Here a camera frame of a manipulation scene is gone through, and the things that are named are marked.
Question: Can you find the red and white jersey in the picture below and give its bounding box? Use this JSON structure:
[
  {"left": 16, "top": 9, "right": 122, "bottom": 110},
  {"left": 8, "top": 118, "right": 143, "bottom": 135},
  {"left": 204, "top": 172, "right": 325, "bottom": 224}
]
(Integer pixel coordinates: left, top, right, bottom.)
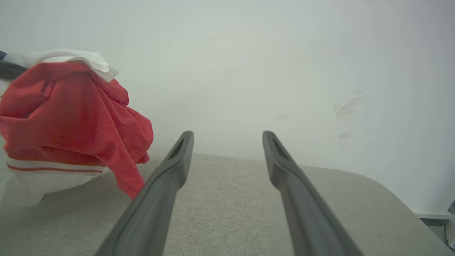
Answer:
[{"left": 0, "top": 49, "right": 154, "bottom": 207}]

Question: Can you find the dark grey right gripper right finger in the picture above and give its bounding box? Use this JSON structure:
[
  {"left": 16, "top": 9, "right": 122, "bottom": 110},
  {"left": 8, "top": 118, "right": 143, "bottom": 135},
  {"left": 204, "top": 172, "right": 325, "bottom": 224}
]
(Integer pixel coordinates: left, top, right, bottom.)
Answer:
[{"left": 262, "top": 130, "right": 364, "bottom": 256}]

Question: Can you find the grey wall ledge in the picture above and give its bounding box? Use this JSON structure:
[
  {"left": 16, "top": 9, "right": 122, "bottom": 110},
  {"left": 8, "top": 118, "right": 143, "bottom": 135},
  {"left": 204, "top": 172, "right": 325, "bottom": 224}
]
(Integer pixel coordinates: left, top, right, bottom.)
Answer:
[{"left": 414, "top": 199, "right": 455, "bottom": 249}]

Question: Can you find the grey fabric sofa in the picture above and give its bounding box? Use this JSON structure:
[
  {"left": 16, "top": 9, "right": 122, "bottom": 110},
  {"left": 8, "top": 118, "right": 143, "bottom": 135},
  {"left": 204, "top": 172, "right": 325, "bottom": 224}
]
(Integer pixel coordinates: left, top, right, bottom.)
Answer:
[{"left": 0, "top": 148, "right": 455, "bottom": 256}]

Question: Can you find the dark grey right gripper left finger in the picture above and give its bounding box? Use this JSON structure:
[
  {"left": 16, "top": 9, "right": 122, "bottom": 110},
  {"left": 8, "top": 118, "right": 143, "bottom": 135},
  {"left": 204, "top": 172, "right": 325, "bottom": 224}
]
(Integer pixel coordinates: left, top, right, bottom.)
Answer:
[{"left": 94, "top": 130, "right": 194, "bottom": 256}]

